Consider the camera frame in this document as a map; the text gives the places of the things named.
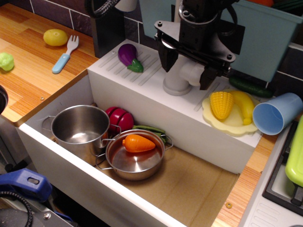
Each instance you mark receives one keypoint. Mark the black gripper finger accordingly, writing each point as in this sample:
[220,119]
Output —
[168,57]
[208,76]

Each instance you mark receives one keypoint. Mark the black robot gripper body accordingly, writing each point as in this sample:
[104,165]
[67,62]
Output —
[212,43]

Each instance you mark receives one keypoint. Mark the white toy faucet lever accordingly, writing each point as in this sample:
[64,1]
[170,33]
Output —
[183,76]

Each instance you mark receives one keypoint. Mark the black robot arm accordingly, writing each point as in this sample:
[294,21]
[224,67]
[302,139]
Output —
[204,10]

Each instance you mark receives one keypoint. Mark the yellow toy corn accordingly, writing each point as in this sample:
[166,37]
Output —
[221,104]

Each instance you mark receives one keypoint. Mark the purple toy eggplant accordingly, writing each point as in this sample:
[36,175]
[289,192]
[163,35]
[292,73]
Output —
[127,54]

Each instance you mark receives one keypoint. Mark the green toy cucumber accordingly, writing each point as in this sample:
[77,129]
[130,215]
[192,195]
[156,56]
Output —
[250,87]

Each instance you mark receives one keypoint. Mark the yellow toy banana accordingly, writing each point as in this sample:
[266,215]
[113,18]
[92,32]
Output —
[246,105]

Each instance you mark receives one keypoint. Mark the pale yellow plate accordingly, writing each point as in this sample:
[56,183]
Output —
[233,124]

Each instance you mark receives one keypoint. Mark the teal plastic bin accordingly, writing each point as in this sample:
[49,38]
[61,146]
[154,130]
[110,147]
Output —
[267,34]

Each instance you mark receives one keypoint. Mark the light blue plastic cup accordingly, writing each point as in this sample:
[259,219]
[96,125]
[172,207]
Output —
[272,116]

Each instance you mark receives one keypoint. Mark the green toy beans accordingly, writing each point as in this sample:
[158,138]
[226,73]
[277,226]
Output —
[161,133]

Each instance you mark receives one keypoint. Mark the red toy onion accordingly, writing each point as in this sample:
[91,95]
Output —
[119,118]

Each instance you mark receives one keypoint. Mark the orange toy carrot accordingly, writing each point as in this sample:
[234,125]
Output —
[135,143]

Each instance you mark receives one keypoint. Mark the white blue toy fork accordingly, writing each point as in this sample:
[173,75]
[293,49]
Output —
[72,44]

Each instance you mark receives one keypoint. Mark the white toy sink basin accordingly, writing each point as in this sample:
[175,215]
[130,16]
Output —
[196,175]

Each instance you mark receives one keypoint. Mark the yellow toy lemon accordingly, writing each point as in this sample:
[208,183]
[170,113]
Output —
[55,37]

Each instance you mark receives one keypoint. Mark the shallow steel pot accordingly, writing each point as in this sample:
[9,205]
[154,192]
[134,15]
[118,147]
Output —
[140,165]

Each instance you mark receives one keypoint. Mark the tall steel pot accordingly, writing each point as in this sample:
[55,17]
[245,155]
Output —
[83,130]

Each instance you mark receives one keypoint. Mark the lime green plastic container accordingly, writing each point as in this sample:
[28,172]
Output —
[294,165]

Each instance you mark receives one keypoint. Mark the black toy stove grate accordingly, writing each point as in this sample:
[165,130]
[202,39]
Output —
[279,188]

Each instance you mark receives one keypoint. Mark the light green toy vegetable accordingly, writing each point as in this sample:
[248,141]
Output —
[6,61]

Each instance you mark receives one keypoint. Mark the blue clamp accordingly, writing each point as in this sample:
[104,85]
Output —
[27,184]

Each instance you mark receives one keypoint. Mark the dark grey post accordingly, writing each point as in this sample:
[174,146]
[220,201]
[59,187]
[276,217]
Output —
[107,31]

